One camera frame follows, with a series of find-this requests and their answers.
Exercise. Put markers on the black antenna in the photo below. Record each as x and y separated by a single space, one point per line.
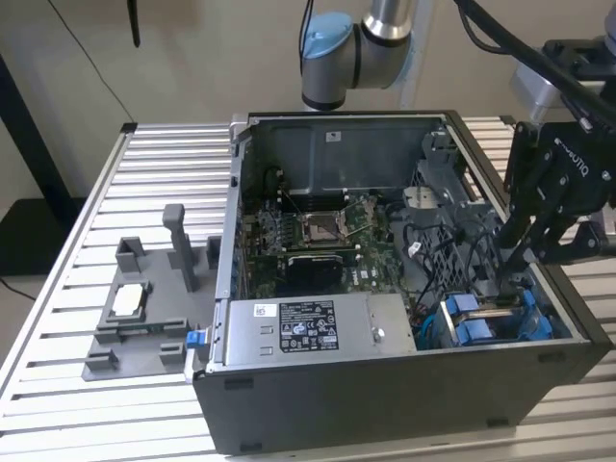
134 24

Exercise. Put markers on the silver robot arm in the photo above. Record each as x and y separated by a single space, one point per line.
370 62

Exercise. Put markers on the thin metal locking lever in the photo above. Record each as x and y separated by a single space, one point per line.
293 202

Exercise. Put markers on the CPU socket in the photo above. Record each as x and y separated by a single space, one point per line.
320 226

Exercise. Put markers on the black graphics card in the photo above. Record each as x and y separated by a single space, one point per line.
315 272

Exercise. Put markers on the silver CPU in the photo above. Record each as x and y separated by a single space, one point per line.
129 299

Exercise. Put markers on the black PC case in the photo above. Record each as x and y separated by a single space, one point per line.
361 409

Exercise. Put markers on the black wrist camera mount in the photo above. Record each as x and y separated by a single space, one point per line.
572 55

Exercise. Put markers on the green motherboard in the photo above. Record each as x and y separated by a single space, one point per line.
375 269

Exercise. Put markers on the silver power supply unit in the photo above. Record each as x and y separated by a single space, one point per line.
250 337

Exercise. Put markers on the black desk leg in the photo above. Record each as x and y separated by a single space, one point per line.
29 120

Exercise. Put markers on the grey metal drive cage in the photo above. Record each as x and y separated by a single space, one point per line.
450 262

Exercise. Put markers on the blue case latch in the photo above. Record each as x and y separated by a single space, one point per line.
195 339

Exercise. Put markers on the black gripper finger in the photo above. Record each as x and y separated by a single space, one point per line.
520 192
568 240

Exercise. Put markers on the grey parts rack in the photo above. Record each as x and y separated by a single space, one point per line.
135 366

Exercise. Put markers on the black RAM slot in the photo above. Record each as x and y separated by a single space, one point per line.
317 202
317 192
317 208
317 197

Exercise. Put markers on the hard disk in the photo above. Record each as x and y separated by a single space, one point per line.
476 332

